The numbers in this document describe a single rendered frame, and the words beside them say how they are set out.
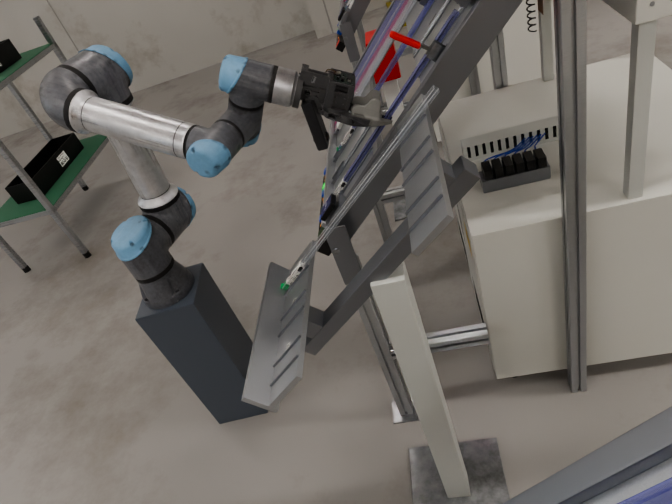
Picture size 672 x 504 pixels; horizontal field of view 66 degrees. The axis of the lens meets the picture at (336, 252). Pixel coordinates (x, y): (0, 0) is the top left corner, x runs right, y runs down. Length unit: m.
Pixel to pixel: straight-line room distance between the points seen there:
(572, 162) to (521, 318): 0.49
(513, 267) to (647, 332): 0.46
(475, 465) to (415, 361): 0.59
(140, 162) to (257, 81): 0.47
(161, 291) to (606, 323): 1.19
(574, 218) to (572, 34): 0.39
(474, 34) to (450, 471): 0.99
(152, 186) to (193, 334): 0.44
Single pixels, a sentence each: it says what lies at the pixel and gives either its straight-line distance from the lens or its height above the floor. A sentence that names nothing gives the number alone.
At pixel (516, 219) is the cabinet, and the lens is 1.25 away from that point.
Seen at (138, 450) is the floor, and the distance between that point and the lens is 2.05.
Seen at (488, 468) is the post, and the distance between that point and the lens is 1.56.
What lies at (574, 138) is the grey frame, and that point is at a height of 0.83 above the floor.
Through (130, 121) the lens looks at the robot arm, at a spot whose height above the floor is 1.08.
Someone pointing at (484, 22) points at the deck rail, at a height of 1.08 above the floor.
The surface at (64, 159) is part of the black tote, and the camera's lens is 3.57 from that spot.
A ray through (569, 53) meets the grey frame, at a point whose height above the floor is 1.00.
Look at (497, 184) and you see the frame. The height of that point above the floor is 0.64.
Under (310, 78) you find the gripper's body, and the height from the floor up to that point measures 1.04.
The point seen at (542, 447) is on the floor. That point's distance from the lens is 1.59.
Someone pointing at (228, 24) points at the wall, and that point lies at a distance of 5.47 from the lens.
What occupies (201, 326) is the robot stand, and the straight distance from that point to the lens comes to 1.54.
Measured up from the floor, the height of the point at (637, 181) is 0.66.
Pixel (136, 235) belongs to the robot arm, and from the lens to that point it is 1.43.
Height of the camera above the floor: 1.40
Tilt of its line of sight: 38 degrees down
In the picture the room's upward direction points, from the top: 22 degrees counter-clockwise
